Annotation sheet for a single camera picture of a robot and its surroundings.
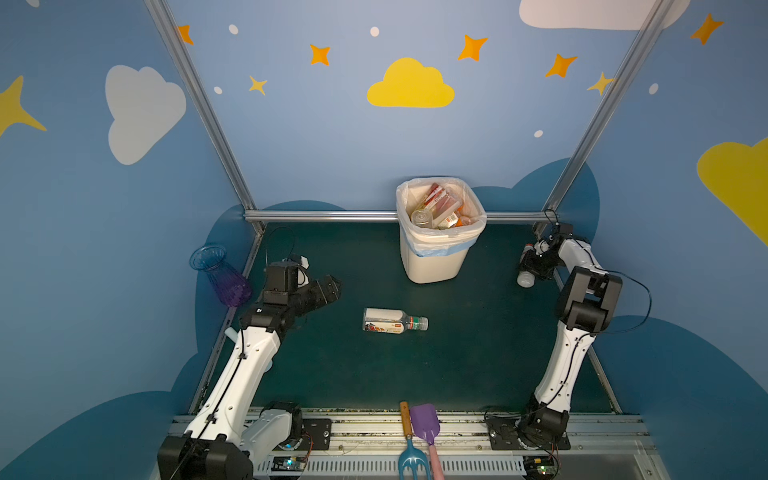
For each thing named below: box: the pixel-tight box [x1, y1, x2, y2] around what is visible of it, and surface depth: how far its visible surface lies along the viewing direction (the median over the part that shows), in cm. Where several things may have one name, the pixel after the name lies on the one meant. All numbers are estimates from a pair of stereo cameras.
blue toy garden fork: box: [398, 401, 430, 480], surface depth 72 cm
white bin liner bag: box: [396, 177, 487, 257], surface depth 90 cm
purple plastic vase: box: [189, 245, 252, 308], surface depth 89 cm
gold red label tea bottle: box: [424, 182, 460, 225], surface depth 94 cm
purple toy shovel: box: [410, 403, 445, 480], surface depth 77 cm
